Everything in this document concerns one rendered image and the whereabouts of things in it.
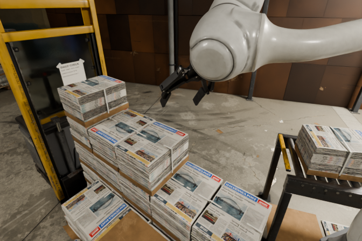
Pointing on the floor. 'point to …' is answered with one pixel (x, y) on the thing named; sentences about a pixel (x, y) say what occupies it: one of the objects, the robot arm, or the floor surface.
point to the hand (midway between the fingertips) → (180, 101)
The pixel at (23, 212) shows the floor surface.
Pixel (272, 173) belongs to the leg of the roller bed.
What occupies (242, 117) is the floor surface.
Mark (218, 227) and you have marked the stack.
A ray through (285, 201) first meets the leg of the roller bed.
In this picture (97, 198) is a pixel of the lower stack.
